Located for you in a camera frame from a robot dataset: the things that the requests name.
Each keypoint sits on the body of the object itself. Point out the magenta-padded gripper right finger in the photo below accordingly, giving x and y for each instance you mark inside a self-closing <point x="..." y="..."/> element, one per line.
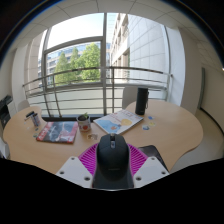
<point x="150" y="170"/>

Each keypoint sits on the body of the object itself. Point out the black computer mouse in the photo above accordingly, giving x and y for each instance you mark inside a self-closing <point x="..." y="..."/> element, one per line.
<point x="112" y="163"/>

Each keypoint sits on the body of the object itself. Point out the round pale sticker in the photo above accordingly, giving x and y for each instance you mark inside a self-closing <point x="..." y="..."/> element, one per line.
<point x="92" y="136"/>

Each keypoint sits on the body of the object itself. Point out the small blue sticker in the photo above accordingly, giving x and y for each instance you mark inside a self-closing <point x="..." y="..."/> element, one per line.
<point x="150" y="117"/>

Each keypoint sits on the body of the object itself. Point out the red magazine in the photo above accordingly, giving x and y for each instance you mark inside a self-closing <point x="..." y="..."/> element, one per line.
<point x="57" y="131"/>

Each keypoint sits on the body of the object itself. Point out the black printed mouse pad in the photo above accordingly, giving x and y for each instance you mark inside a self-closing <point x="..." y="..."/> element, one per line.
<point x="153" y="151"/>

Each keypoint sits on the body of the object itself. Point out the white printed mug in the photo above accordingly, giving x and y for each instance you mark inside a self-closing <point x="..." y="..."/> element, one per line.
<point x="36" y="120"/>

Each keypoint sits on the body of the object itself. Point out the round blue sticker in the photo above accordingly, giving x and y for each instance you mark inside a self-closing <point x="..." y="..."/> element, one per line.
<point x="145" y="127"/>

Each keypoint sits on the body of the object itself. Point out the round yellow sticker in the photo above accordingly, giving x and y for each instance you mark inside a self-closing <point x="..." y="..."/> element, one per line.
<point x="152" y="123"/>

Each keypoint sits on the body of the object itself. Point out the printed mug with plant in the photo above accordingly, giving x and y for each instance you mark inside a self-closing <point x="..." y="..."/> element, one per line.
<point x="83" y="124"/>

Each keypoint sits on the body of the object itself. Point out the metal balcony railing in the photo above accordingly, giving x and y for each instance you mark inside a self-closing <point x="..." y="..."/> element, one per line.
<point x="83" y="70"/>

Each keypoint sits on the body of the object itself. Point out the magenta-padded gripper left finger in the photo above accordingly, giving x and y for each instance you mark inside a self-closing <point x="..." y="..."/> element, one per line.
<point x="72" y="170"/>

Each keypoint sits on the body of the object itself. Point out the black cylindrical bottle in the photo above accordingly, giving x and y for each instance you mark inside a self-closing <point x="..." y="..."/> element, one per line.
<point x="141" y="101"/>

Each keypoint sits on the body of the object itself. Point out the blue and white stapler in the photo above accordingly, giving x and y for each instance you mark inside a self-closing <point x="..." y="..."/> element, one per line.
<point x="28" y="115"/>

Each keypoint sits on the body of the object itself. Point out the white and blue illustrated book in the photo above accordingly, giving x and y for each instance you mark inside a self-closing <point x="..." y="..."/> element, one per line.
<point x="116" y="121"/>

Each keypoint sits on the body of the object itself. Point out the black and white printer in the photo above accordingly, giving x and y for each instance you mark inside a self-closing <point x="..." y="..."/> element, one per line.
<point x="4" y="110"/>

